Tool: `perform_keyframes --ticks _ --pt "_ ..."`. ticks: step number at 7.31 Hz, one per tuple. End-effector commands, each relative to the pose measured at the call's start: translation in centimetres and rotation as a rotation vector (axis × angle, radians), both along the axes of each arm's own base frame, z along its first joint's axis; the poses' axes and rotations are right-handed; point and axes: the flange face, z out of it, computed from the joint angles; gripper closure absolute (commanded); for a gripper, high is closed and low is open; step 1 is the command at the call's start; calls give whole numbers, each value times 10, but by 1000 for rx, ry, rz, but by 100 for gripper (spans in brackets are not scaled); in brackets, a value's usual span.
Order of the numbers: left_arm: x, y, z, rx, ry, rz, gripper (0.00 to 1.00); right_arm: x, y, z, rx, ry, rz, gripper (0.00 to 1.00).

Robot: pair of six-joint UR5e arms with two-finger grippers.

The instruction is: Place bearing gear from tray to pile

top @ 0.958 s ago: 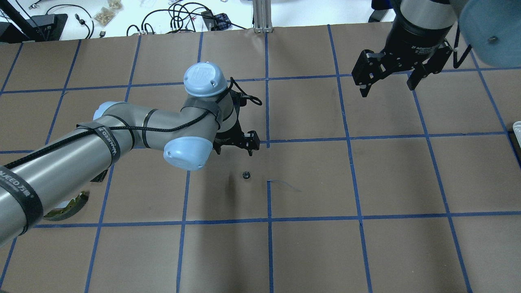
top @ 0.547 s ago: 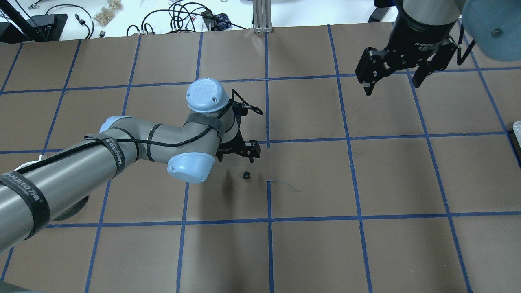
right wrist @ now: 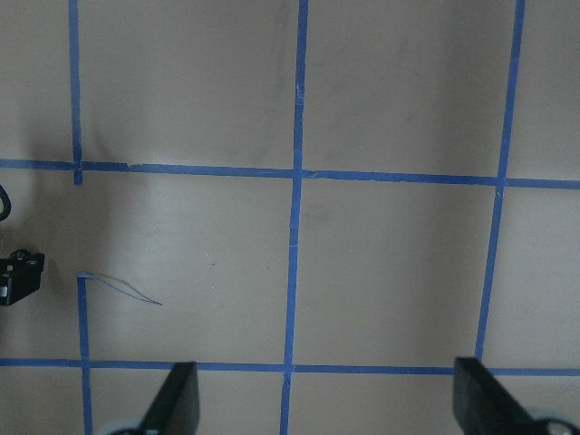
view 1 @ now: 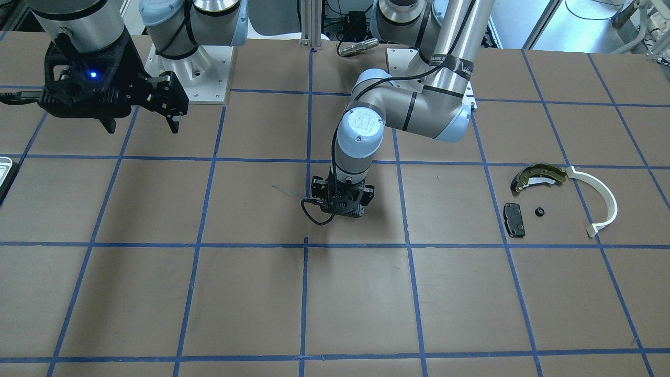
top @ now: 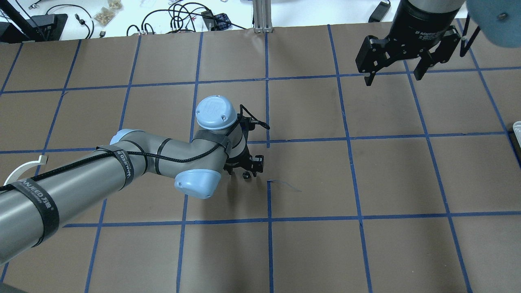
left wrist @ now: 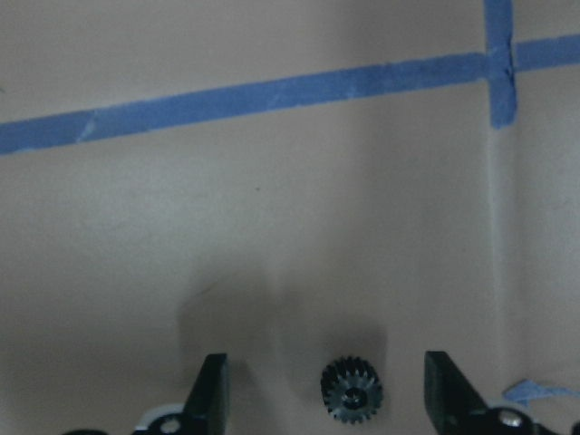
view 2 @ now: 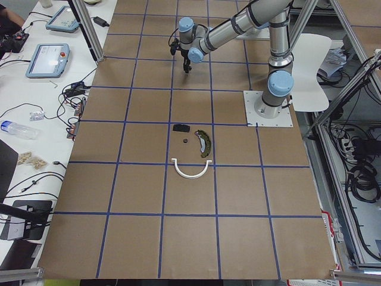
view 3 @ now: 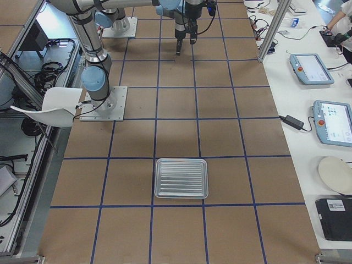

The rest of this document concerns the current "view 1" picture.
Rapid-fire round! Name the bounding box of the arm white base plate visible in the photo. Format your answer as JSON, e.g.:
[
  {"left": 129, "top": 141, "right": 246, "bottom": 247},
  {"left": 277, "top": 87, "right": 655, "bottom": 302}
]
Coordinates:
[
  {"left": 144, "top": 46, "right": 235, "bottom": 105},
  {"left": 386, "top": 46, "right": 477, "bottom": 110}
]

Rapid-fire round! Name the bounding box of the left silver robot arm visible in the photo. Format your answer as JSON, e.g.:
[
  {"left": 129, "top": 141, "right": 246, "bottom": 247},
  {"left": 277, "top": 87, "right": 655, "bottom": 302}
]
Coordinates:
[{"left": 301, "top": 1, "right": 495, "bottom": 218}]

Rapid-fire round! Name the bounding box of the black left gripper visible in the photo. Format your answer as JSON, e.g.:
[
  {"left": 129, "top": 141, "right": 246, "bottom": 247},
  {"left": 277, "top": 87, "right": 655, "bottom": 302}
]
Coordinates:
[{"left": 311, "top": 176, "right": 375, "bottom": 218}]

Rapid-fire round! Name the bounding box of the white curved plastic bracket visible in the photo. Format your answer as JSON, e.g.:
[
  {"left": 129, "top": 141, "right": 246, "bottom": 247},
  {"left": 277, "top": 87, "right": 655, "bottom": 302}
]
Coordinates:
[{"left": 566, "top": 165, "right": 619, "bottom": 237}]

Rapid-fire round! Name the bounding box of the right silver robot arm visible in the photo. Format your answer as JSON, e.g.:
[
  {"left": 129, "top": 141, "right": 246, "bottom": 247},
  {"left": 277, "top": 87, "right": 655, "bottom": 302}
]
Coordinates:
[{"left": 2, "top": 1, "right": 249, "bottom": 134}]

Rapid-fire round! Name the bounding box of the olive brake shoe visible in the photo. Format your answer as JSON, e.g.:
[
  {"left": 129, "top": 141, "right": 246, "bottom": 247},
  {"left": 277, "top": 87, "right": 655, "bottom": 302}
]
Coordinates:
[{"left": 510, "top": 163, "right": 568, "bottom": 195}]

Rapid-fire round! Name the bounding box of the dark grey brake pad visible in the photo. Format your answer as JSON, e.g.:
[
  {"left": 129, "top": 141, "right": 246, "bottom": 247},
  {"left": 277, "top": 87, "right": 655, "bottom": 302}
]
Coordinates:
[{"left": 503, "top": 203, "right": 526, "bottom": 238}]

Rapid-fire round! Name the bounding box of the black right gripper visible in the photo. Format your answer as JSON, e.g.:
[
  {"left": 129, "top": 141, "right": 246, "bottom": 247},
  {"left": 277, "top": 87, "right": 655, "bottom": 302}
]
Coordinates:
[{"left": 41, "top": 31, "right": 189, "bottom": 134}]

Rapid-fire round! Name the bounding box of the silver ribbed metal tray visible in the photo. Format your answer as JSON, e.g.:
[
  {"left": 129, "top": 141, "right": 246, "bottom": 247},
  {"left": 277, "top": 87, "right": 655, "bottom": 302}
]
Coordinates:
[{"left": 1, "top": 157, "right": 15, "bottom": 196}]

